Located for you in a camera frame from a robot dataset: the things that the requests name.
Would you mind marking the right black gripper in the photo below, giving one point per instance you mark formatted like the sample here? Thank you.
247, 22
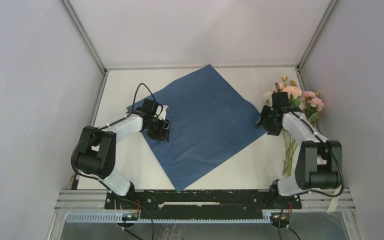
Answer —
274, 130

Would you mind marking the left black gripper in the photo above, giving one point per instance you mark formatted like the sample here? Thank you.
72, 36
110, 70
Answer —
163, 134

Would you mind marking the pink fake flower bunch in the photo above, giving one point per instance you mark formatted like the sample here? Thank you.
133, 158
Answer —
311, 105

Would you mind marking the blue wrapping paper sheet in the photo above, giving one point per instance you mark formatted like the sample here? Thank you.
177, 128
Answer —
213, 141

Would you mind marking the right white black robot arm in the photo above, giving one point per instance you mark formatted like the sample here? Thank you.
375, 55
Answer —
319, 162

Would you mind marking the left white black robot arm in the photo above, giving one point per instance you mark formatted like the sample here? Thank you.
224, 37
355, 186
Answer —
94, 156

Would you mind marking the cream lace ribbon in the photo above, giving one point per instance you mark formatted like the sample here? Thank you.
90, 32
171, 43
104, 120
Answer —
334, 201

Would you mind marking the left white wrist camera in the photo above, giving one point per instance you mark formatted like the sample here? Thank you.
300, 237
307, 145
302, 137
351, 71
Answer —
163, 113

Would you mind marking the white cable duct strip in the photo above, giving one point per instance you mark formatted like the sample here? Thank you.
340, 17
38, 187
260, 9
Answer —
95, 217

